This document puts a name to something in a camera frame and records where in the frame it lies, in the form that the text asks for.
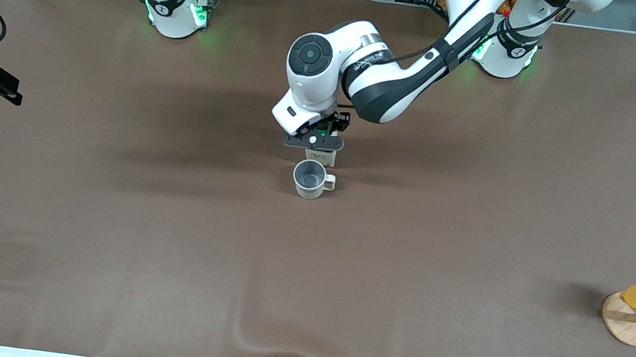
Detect blue milk carton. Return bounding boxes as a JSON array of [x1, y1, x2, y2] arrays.
[[303, 146, 338, 169]]

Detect white ribbed mug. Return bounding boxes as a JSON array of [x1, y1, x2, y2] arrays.
[[289, 158, 338, 203]]

